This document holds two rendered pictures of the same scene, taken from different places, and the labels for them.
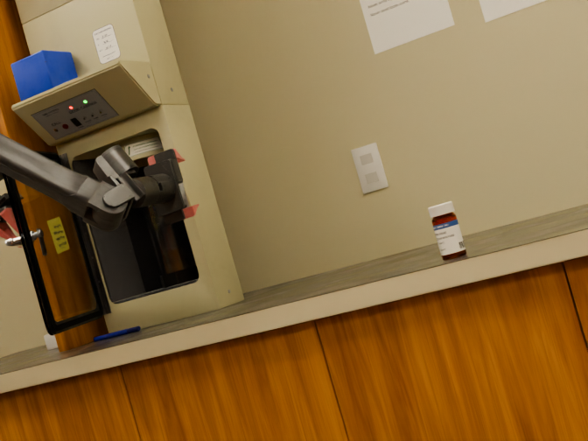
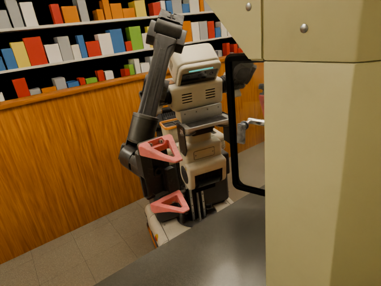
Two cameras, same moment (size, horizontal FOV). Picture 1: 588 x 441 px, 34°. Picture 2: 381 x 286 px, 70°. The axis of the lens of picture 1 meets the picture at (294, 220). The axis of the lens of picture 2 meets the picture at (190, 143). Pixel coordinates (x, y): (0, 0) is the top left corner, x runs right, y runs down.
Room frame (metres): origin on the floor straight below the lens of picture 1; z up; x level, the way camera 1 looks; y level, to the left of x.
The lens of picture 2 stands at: (2.18, -0.15, 1.46)
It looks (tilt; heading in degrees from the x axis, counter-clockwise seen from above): 23 degrees down; 119
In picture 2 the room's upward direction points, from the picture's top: 7 degrees counter-clockwise
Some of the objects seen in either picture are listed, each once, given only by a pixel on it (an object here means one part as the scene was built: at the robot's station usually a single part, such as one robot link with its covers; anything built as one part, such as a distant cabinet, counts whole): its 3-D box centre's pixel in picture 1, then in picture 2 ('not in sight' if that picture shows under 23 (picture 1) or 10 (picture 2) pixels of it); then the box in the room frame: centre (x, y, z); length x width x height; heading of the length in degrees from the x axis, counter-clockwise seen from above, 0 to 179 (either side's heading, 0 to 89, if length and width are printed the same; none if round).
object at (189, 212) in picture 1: (182, 201); (170, 194); (1.93, 0.21, 1.18); 0.09 x 0.07 x 0.07; 154
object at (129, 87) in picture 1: (85, 105); (299, 13); (2.12, 0.38, 1.46); 0.32 x 0.11 x 0.10; 63
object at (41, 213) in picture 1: (53, 238); (283, 133); (2.08, 0.52, 1.19); 0.30 x 0.01 x 0.40; 171
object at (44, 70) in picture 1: (45, 76); not in sight; (2.16, 0.45, 1.55); 0.10 x 0.10 x 0.09; 63
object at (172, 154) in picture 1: (172, 169); (165, 160); (1.93, 0.21, 1.25); 0.09 x 0.07 x 0.07; 154
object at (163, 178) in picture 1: (157, 188); (149, 166); (1.86, 0.24, 1.21); 0.07 x 0.07 x 0.10; 64
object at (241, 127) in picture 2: (39, 242); (241, 133); (1.97, 0.52, 1.18); 0.02 x 0.02 x 0.06; 81
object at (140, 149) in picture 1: (147, 149); not in sight; (2.25, 0.29, 1.34); 0.18 x 0.18 x 0.05
